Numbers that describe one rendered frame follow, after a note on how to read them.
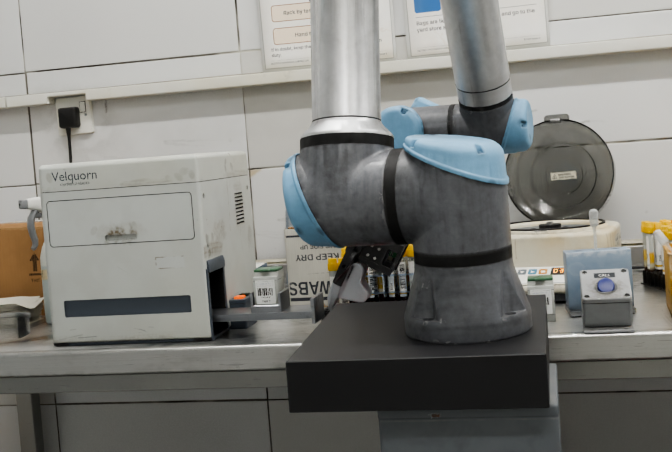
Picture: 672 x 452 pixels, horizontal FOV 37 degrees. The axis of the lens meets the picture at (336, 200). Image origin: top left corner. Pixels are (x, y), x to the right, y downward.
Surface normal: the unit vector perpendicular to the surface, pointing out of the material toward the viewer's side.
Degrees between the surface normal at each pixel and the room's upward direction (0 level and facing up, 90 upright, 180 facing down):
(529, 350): 4
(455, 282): 76
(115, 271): 90
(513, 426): 90
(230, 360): 90
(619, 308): 120
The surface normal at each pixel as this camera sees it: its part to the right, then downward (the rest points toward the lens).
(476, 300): 0.07, -0.19
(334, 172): -0.27, -0.08
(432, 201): -0.33, 0.15
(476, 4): 0.16, 0.47
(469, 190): 0.11, 0.11
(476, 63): -0.21, 0.54
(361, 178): -0.32, -0.40
